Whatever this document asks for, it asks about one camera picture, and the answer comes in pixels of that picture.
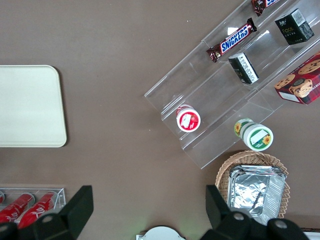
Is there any red lid yogurt cup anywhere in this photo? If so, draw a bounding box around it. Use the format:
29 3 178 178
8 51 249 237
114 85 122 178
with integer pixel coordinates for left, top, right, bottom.
175 104 202 133

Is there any white rectangular snack bin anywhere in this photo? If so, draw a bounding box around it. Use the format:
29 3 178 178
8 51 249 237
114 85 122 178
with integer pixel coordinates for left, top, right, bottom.
298 226 320 240

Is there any green lid yogurt cup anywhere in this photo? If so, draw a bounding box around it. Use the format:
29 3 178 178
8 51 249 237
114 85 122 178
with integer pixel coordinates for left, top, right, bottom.
233 118 274 152

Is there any aluminium foil container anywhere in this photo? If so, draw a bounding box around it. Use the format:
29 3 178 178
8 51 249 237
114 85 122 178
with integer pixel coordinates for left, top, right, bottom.
226 164 287 226

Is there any clear acrylic bottle rack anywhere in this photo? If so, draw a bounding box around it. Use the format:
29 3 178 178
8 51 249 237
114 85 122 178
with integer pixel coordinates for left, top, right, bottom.
0 187 67 223

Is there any Snickers chocolate bar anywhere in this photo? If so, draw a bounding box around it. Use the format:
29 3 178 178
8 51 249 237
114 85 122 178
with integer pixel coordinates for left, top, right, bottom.
250 0 281 17
206 17 258 63

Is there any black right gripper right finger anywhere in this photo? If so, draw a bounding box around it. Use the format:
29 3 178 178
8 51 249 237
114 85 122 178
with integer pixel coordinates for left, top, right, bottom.
202 184 311 240

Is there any cream plastic tray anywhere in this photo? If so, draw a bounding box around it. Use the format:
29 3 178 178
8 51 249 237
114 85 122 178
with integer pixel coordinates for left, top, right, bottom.
0 64 68 148

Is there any light wicker basket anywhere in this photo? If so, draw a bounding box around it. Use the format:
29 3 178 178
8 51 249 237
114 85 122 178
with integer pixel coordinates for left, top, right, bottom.
214 149 292 220

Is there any clear acrylic stepped shelf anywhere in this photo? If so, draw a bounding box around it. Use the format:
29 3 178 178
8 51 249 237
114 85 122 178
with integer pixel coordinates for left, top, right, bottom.
144 0 320 170

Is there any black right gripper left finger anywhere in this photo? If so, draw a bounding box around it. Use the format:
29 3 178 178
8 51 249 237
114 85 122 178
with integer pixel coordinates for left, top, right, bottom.
0 184 95 240

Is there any small black carton box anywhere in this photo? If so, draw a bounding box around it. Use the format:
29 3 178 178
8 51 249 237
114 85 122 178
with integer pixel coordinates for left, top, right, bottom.
274 8 315 46
228 52 260 85

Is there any red plaid cookie box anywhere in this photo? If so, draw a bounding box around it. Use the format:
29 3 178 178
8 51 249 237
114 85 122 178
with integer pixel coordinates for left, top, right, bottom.
273 51 320 106

